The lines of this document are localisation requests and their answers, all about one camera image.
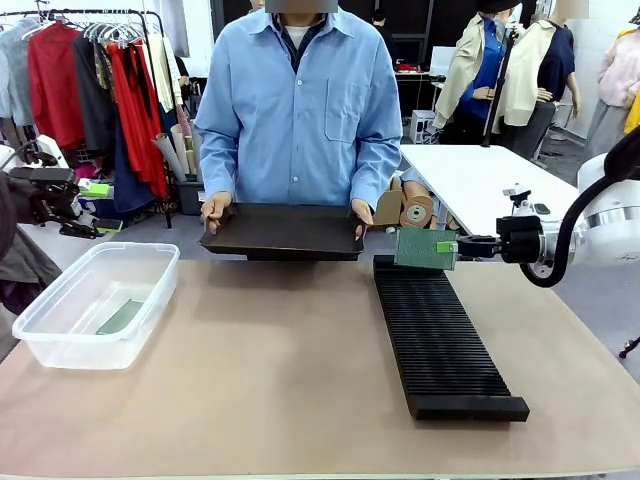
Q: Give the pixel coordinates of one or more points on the black stand pole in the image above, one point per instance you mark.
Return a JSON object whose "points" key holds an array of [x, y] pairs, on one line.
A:
{"points": [[500, 85]]}

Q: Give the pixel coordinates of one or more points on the person's right forearm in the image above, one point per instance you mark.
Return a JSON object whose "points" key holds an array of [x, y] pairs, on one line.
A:
{"points": [[217, 170]]}

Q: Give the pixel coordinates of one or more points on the person's right hand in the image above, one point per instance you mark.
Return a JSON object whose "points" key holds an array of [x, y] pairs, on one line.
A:
{"points": [[216, 210]]}

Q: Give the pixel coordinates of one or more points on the black storage bin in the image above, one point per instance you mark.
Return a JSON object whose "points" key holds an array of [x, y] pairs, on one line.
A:
{"points": [[190, 197]]}

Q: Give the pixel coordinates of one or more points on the dark green PCB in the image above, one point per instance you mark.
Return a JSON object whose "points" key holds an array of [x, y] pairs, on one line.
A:
{"points": [[420, 250]]}

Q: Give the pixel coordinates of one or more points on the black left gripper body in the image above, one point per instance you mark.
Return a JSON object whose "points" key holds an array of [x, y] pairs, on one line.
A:
{"points": [[45, 200]]}

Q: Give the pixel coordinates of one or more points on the clear plastic storage box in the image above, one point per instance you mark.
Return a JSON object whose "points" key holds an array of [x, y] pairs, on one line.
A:
{"points": [[95, 345]]}

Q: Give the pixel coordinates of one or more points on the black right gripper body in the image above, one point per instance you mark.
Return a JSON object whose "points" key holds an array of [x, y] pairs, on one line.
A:
{"points": [[520, 240]]}

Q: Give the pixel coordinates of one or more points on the cardboard box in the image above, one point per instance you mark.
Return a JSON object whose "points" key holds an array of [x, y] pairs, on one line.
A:
{"points": [[387, 207]]}

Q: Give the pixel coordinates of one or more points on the grey paper roll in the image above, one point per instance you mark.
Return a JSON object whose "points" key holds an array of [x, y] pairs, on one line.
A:
{"points": [[167, 157]]}

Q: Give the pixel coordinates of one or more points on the mannequin with pink sweater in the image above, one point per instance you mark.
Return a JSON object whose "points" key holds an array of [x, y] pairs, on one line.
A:
{"points": [[617, 90]]}

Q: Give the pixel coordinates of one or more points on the grey hanging garment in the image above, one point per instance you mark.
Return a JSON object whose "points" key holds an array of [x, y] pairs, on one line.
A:
{"points": [[15, 75]]}

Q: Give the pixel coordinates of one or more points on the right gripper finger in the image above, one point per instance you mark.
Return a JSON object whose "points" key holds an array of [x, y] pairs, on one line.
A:
{"points": [[475, 253], [445, 247]]}

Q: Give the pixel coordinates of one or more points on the black metal clothes rack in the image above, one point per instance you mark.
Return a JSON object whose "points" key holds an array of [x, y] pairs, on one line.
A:
{"points": [[100, 11]]}

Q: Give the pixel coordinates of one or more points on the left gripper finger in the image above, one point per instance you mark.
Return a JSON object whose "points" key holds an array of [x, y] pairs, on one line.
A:
{"points": [[95, 190], [107, 226]]}

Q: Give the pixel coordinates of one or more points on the pale green PCB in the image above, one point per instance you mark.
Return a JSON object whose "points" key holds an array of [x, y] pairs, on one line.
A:
{"points": [[120, 316]]}

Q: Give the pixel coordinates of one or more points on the white table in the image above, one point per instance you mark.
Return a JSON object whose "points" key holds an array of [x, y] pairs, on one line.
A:
{"points": [[480, 185]]}

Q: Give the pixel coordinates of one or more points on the person's blue shirt torso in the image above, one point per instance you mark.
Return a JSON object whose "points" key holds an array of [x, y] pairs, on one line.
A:
{"points": [[300, 125]]}

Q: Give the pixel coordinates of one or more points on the red hanging shirt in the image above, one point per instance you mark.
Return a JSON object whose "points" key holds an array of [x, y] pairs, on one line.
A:
{"points": [[52, 85]]}

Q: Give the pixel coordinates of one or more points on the red hanging dress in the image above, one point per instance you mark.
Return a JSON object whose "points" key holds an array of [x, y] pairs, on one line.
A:
{"points": [[135, 125]]}

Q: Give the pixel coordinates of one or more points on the dark grey cloth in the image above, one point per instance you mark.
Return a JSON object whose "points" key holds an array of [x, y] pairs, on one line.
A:
{"points": [[25, 265]]}

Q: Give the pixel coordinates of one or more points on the mannequin with beige jacket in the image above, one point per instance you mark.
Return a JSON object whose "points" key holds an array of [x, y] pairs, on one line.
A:
{"points": [[470, 75]]}

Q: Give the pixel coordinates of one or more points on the person's left forearm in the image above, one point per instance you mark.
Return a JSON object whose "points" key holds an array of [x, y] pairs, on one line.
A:
{"points": [[375, 175]]}

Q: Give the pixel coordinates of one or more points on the person's left hand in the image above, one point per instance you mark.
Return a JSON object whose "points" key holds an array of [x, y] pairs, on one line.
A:
{"points": [[362, 212]]}

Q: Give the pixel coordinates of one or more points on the blue denim garment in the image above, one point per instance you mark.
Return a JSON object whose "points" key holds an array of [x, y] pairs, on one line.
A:
{"points": [[127, 175]]}

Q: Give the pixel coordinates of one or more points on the black hanging garment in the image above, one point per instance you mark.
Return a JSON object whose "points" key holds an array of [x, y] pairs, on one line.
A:
{"points": [[92, 95]]}

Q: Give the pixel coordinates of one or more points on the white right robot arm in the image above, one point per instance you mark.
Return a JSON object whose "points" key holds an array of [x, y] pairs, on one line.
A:
{"points": [[612, 220]]}

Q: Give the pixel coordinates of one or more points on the cream hanging garment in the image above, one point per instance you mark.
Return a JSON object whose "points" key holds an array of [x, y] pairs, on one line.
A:
{"points": [[160, 75]]}

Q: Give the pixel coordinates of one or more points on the mannequin with cream jacket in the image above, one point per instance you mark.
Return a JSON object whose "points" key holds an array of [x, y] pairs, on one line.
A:
{"points": [[545, 75]]}

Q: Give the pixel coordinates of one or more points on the black tripod foot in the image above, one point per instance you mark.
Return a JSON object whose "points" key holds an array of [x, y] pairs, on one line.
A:
{"points": [[631, 346]]}

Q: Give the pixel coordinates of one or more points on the white board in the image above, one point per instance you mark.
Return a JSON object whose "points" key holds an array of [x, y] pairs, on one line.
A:
{"points": [[442, 57]]}

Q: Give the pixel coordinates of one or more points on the black slotted PCB rack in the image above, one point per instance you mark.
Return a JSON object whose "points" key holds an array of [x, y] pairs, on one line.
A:
{"points": [[440, 340]]}

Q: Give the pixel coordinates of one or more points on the brown paper roll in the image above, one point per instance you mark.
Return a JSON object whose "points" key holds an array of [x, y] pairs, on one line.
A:
{"points": [[422, 187]]}

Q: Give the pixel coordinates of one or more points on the black plastic tray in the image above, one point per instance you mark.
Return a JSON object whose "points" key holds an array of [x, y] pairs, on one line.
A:
{"points": [[285, 235]]}

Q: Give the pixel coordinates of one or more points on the beige cardboard tube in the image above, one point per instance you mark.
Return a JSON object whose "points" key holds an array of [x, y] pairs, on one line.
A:
{"points": [[194, 155], [180, 145]]}

